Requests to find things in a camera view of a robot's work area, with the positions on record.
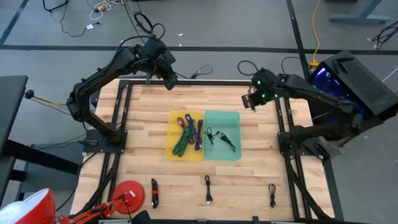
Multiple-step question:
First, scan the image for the yellow plastic tray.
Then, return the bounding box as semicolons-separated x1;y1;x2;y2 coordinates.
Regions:
164;111;205;162

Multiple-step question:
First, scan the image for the black computer tower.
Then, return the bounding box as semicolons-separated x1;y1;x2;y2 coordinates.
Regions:
309;50;398;125

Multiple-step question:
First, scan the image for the green plastic tray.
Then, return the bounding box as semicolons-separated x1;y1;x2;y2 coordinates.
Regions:
203;111;243;162

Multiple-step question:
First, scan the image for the long black floor cable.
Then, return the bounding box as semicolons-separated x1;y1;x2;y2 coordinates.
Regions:
123;0;214;80

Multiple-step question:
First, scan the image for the red lamp base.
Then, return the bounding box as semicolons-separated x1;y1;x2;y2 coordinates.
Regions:
111;180;146;215

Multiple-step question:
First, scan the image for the thin black USB cable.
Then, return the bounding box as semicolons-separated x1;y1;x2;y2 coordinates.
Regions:
268;183;277;208

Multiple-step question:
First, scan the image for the wooden stick with black knob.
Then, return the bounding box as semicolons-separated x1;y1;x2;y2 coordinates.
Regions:
24;89;71;111

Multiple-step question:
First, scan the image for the dark green USB cable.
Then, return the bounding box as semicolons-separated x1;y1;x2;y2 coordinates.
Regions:
174;125;193;155

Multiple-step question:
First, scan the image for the blue USB cable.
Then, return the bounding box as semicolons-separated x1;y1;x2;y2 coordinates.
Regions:
184;113;203;150
195;119;205;151

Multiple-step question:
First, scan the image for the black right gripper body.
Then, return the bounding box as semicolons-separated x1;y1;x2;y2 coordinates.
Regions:
250;68;280;105

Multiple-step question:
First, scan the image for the yellow extension cord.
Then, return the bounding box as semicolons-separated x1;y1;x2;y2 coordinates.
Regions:
310;0;323;68

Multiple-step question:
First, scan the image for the black cable with red tie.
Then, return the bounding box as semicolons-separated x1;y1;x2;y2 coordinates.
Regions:
150;178;159;210

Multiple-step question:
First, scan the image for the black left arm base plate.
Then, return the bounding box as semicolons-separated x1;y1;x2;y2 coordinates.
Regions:
83;129;128;154

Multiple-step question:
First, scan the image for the white cable bundle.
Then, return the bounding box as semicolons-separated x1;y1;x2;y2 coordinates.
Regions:
90;0;125;21

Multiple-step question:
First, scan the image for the coiled black floor cable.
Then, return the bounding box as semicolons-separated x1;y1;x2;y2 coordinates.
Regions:
134;11;154;34

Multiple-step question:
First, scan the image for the black side desk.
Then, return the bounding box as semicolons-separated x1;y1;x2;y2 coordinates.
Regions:
0;75;80;206

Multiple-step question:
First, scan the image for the black cable with white plug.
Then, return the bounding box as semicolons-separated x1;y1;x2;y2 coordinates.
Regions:
58;2;102;38

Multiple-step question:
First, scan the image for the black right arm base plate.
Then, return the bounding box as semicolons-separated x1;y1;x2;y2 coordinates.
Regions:
277;130;330;157

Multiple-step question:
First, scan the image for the black floor cable loop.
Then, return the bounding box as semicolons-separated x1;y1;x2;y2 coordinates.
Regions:
281;56;304;77

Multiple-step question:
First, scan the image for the short green USB cable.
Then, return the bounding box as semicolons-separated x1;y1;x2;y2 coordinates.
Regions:
178;126;194;147

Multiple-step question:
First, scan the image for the grey desk foot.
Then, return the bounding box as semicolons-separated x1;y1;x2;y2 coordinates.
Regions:
328;0;392;24

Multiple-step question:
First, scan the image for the black table corner panel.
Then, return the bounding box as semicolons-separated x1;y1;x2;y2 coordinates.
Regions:
90;77;105;108

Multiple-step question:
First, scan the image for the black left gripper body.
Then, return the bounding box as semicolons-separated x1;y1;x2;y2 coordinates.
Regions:
143;39;177;78

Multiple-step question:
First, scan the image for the tangled black cable bundle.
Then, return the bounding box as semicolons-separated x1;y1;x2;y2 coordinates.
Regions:
372;20;398;50

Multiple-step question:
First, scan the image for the red lamp shade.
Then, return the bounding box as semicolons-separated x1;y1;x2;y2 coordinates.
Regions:
0;188;57;224

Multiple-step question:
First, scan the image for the red USB cable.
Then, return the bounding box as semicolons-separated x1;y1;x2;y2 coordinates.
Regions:
177;116;197;145

